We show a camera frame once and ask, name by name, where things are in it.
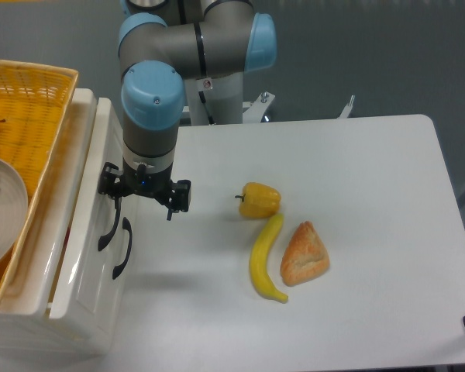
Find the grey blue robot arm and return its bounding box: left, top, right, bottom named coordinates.
left=98, top=1, right=277, bottom=214

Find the white drawer cabinet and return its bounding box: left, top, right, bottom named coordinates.
left=0, top=88, right=134, bottom=353

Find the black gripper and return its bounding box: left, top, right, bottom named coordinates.
left=97, top=160, right=191, bottom=221

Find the yellow banana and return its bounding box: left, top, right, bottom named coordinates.
left=249, top=213, right=288, bottom=304

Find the yellow bell pepper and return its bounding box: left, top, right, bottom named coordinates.
left=235, top=182, right=281, bottom=219

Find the orange bread pastry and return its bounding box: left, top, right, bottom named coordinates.
left=280, top=221, right=330, bottom=287

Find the yellow wicker basket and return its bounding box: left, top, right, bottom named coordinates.
left=0, top=60, right=78, bottom=303

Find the white top drawer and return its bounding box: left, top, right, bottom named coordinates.
left=49, top=98, right=129, bottom=353

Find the grey ribbed plate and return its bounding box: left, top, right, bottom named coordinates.
left=0, top=159, right=29, bottom=260

